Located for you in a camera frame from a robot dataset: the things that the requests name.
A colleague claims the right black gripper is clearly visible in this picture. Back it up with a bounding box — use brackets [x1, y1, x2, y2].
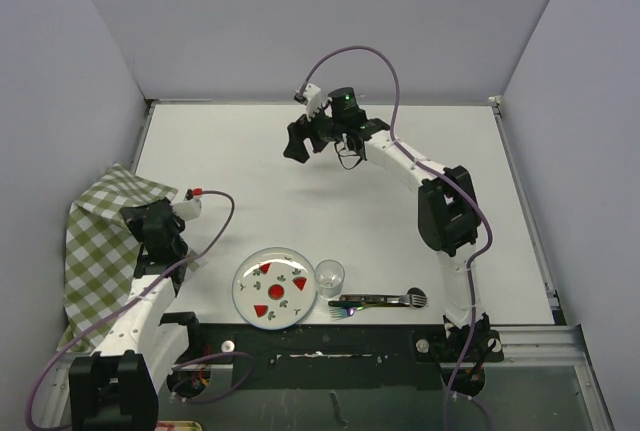
[285, 99, 346, 163]

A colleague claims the green white checkered tablecloth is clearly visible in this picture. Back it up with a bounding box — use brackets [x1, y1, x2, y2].
[57, 164, 178, 352]

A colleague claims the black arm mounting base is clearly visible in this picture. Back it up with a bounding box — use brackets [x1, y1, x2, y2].
[162, 323, 504, 400]

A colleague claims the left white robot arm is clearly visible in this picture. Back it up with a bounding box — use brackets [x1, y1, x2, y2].
[68, 197, 204, 430]

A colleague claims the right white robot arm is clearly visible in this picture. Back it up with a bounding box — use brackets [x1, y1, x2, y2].
[283, 84, 483, 360]

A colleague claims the clear drinking glass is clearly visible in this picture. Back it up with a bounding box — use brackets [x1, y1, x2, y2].
[315, 259, 345, 301]

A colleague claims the white plate with strawberries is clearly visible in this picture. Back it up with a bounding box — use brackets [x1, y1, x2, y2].
[232, 247, 316, 330]

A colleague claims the iridescent rainbow fork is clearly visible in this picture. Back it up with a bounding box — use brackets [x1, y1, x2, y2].
[328, 301, 386, 321]

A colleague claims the silver fork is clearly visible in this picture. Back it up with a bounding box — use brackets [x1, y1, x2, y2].
[338, 287, 428, 308]

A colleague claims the yellow rimmed tray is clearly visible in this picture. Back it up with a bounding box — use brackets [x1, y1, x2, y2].
[155, 420, 203, 431]

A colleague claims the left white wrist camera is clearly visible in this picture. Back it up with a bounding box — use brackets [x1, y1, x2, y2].
[172, 188, 203, 221]

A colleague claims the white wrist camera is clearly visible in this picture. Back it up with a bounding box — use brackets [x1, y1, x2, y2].
[172, 188, 203, 221]
[294, 83, 327, 121]

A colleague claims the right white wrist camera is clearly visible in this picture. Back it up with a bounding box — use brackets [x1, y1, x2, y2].
[294, 83, 327, 121]

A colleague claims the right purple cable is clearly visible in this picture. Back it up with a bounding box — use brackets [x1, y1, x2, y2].
[298, 44, 496, 431]

